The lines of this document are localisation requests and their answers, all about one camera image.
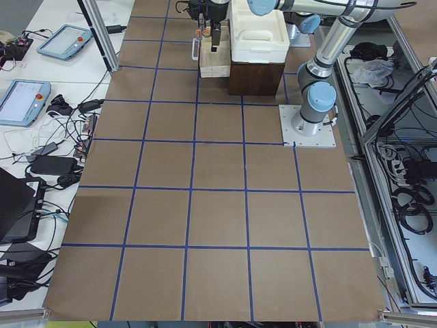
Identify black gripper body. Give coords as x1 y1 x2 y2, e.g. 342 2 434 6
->
206 0 229 24

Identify grey orange handled scissors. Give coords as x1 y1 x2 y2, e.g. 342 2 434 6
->
195 27 210 39

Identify light wooden drawer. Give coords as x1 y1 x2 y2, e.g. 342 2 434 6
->
191 26 231 78

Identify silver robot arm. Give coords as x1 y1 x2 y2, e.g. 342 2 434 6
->
293 13 321 34
247 1 417 137

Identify white foam tray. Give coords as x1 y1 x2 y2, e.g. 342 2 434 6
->
229 1 290 64

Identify dark brown wooden cabinet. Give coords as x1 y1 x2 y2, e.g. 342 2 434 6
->
228 61 285 96

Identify upper blue teach pendant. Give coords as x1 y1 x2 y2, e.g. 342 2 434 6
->
37 24 93 60

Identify blue teach pendant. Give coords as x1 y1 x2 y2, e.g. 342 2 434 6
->
1 79 51 127
37 24 93 60

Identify white crumpled cloth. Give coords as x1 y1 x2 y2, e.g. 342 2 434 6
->
351 59 394 87

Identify lower blue teach pendant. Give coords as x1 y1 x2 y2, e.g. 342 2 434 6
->
1 79 51 127

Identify black power brick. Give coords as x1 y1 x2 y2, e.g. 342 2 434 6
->
30 156 79 176

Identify black laptop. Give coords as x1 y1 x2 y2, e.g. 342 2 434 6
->
1 169 46 245

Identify aluminium frame post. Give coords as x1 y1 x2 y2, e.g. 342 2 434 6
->
77 0 119 74

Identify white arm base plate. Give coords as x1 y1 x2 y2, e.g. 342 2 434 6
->
279 105 337 148

